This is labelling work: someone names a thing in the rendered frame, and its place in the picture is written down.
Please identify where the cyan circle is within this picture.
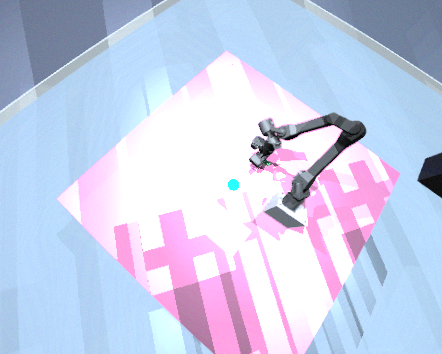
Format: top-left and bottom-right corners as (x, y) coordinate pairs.
(228, 179), (239, 190)

